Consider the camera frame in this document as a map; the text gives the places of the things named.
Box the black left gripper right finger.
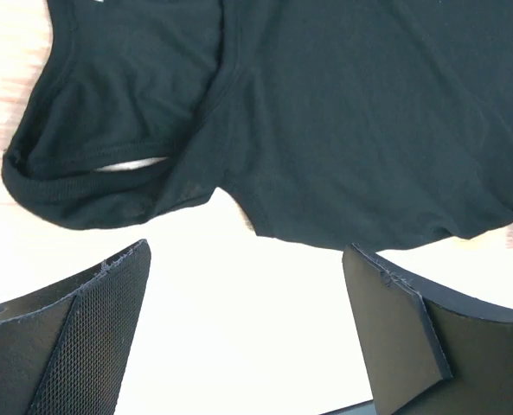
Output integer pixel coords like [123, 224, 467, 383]
[343, 246, 513, 414]

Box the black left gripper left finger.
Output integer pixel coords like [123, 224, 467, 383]
[0, 239, 151, 415]

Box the black tank top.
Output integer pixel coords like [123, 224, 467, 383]
[2, 1, 513, 252]

